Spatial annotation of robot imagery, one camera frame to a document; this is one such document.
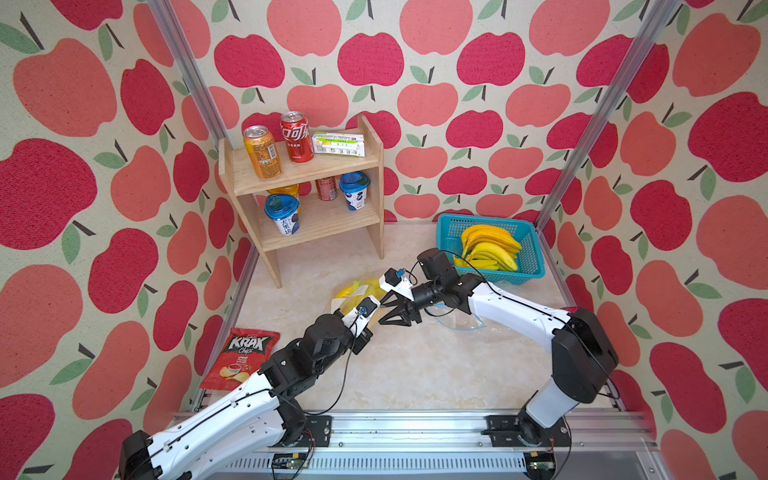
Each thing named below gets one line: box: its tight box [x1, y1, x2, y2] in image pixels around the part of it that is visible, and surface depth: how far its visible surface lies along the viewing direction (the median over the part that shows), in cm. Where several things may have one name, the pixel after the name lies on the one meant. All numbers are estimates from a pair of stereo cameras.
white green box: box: [312, 132, 366, 157], surface depth 79 cm
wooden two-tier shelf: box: [219, 115, 385, 289], surface depth 80 cm
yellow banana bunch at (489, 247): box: [454, 224, 522, 271], surface depth 106 cm
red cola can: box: [280, 111, 314, 164], surface depth 72 cm
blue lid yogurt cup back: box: [339, 171, 371, 211], surface depth 92 cm
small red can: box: [315, 176, 339, 202], surface depth 98 cm
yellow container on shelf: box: [266, 184, 299, 200], surface depth 90 cm
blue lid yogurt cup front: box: [264, 193, 301, 237], surface depth 86 cm
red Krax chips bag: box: [201, 328, 280, 390], surface depth 86 cm
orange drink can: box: [243, 125, 283, 180], surface depth 68 cm
